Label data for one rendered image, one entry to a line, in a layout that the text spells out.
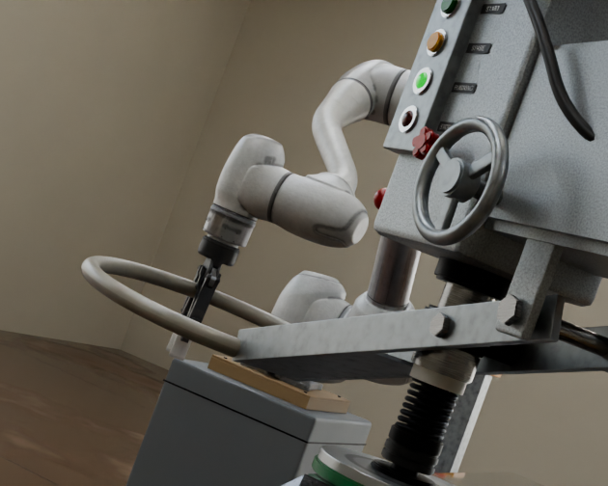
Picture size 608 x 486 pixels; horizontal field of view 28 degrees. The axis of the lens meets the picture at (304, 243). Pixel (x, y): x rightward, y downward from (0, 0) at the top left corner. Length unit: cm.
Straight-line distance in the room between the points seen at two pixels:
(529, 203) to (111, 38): 750
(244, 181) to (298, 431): 75
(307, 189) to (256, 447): 81
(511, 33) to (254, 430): 157
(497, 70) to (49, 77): 695
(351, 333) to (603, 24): 50
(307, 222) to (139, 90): 699
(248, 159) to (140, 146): 711
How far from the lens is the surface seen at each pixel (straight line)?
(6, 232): 839
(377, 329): 154
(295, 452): 277
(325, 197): 219
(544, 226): 129
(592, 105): 130
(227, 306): 229
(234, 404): 284
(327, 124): 249
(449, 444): 386
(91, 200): 903
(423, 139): 143
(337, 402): 300
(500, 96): 141
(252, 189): 223
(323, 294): 293
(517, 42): 143
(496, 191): 127
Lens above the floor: 109
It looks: 1 degrees up
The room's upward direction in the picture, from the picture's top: 20 degrees clockwise
